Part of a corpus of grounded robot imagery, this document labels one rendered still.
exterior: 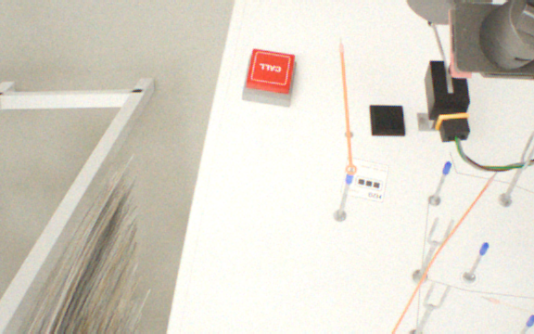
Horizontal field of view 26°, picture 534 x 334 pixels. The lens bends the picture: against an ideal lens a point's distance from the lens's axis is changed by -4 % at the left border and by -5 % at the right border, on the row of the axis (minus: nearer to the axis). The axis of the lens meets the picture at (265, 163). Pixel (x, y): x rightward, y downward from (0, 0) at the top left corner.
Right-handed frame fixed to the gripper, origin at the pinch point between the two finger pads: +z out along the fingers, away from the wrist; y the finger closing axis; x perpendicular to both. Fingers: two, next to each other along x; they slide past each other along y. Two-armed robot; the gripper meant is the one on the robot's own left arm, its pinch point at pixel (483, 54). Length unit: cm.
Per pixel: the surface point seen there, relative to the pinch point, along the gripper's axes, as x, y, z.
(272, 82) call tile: -0.3, -19.3, 21.7
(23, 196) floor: -8, -65, 156
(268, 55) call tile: 3.1, -19.6, 23.3
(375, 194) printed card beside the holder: -13.0, -7.9, 19.3
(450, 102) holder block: -3.1, -0.2, 14.0
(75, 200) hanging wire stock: -12, -46, 74
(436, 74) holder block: 0.2, -1.5, 15.5
